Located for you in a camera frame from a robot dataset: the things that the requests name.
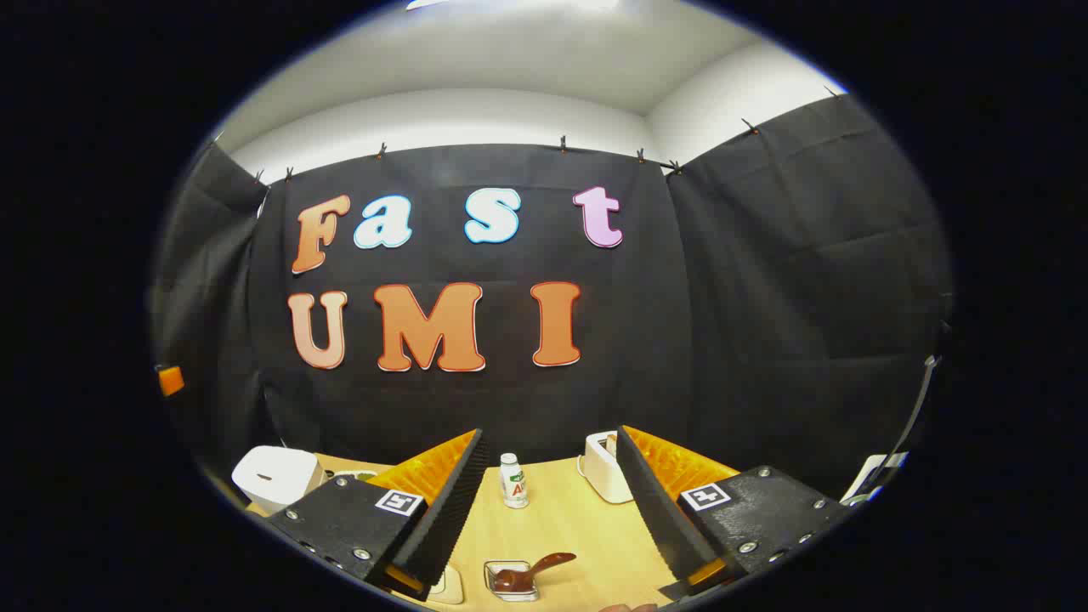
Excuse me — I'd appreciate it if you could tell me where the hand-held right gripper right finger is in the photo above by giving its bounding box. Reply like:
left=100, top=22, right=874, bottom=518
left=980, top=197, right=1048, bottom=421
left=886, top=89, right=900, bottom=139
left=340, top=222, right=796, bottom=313
left=616, top=425, right=855, bottom=600

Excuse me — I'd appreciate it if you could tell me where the cream chopstick holder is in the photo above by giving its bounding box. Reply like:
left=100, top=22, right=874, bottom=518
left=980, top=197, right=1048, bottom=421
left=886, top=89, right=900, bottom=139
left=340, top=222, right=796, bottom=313
left=578, top=431, right=634, bottom=504

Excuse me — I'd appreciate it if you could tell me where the black backdrop cloth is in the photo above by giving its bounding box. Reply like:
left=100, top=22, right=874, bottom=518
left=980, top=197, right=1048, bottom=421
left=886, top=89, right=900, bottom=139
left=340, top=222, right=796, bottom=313
left=149, top=95, right=953, bottom=511

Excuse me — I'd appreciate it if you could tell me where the white rice cooker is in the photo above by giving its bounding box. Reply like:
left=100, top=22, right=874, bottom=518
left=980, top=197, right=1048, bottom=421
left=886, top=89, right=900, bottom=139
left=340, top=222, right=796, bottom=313
left=231, top=445, right=326, bottom=515

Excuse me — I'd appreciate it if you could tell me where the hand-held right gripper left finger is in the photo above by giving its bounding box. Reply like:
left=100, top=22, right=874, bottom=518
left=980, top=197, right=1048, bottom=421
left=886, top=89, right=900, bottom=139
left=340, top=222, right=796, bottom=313
left=263, top=429, right=491, bottom=603

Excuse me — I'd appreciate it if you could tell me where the row of black cloth clips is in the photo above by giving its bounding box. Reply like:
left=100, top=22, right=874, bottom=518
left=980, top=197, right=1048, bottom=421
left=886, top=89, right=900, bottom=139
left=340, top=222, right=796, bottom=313
left=253, top=83, right=842, bottom=184

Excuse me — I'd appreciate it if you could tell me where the dark brown wooden spoon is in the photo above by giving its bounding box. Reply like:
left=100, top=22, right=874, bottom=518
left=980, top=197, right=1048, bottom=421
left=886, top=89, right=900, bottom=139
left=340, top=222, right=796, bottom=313
left=493, top=552, right=577, bottom=593

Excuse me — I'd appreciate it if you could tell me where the clear glass dish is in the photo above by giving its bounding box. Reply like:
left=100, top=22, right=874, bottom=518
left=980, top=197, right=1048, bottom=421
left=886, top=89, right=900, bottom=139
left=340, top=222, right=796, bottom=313
left=484, top=559, right=541, bottom=603

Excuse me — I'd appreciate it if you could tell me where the small white bottle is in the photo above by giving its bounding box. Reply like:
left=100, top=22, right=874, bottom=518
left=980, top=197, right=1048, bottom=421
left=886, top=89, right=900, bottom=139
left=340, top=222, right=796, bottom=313
left=499, top=453, right=530, bottom=509

